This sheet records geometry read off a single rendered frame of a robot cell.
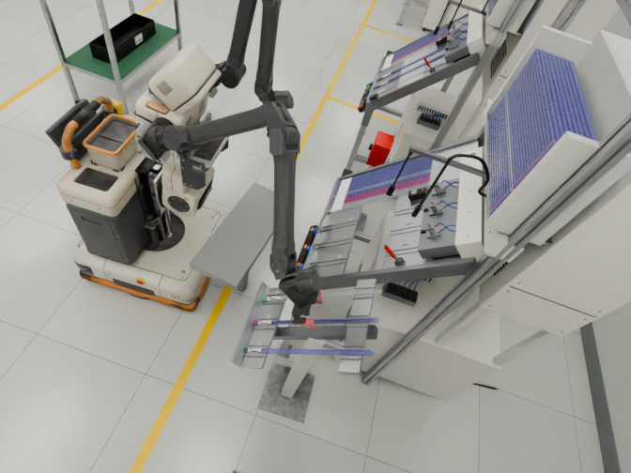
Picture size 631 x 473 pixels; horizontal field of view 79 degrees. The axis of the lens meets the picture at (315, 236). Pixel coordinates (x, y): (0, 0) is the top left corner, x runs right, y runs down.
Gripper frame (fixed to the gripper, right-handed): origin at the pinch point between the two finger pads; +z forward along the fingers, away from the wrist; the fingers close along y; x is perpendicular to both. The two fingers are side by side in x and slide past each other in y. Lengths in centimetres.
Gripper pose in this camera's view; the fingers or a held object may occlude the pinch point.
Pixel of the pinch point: (316, 314)
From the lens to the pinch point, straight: 131.2
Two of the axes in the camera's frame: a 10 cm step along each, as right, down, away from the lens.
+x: -8.4, 1.7, 5.1
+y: 2.2, -7.5, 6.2
